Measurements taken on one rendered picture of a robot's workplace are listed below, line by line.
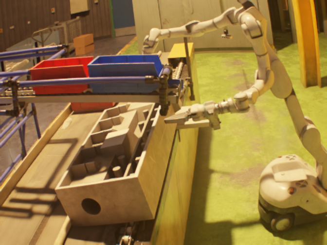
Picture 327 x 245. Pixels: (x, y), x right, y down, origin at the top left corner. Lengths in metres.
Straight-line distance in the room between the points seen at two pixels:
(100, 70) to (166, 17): 6.22
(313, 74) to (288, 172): 3.21
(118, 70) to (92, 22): 10.27
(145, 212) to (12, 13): 11.92
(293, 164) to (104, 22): 9.61
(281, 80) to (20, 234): 1.67
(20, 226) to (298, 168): 1.97
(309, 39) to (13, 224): 4.88
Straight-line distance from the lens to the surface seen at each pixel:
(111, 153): 1.80
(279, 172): 2.80
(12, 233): 1.74
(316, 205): 2.59
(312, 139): 2.50
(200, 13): 7.77
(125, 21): 11.60
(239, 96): 1.86
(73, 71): 1.74
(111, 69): 1.69
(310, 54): 5.75
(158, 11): 7.79
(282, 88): 2.32
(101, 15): 11.79
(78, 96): 1.78
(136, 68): 1.67
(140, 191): 1.47
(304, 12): 5.64
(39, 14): 12.54
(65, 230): 1.62
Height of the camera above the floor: 1.68
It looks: 22 degrees down
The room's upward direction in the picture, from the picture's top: 7 degrees counter-clockwise
